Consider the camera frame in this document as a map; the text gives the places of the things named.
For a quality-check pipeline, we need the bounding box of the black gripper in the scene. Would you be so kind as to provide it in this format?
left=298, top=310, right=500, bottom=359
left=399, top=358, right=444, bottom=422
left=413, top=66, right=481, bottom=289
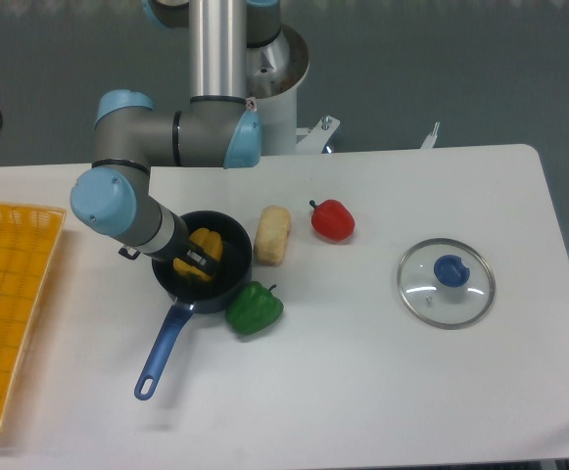
left=119, top=225, right=216, bottom=274

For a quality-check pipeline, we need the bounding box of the yellow bell pepper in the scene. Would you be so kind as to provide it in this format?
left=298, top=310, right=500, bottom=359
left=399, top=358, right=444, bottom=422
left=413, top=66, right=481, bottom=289
left=173, top=227, right=223, bottom=282

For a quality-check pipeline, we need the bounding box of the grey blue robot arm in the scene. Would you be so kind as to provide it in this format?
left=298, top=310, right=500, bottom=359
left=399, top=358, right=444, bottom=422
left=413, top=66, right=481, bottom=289
left=70, top=1, right=281, bottom=275

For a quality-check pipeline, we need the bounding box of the green bell pepper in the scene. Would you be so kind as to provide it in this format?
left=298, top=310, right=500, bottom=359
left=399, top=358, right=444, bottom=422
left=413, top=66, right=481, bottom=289
left=225, top=281, right=284, bottom=336

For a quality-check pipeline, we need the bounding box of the red bell pepper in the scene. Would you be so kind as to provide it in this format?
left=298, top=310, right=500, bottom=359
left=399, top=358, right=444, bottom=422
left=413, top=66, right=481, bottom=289
left=308, top=199, right=356, bottom=242

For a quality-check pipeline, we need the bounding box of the beige bread loaf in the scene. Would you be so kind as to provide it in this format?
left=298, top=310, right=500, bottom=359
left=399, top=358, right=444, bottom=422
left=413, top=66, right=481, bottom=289
left=254, top=206, right=292, bottom=266

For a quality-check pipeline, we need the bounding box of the yellow plastic basket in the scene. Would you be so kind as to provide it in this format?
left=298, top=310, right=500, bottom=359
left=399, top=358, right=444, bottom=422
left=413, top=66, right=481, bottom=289
left=0, top=202, right=67, bottom=431

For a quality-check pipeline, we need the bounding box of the glass lid blue knob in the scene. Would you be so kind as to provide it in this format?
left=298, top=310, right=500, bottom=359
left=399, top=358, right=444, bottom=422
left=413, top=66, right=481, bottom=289
left=397, top=238, right=497, bottom=330

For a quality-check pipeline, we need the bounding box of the dark pot blue handle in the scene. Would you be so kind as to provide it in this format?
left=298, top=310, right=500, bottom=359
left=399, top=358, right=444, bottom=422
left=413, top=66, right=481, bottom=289
left=134, top=211, right=253, bottom=400

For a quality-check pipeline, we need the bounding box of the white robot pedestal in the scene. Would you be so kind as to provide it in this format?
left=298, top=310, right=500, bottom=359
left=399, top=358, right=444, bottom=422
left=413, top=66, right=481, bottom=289
left=246, top=24, right=341, bottom=156

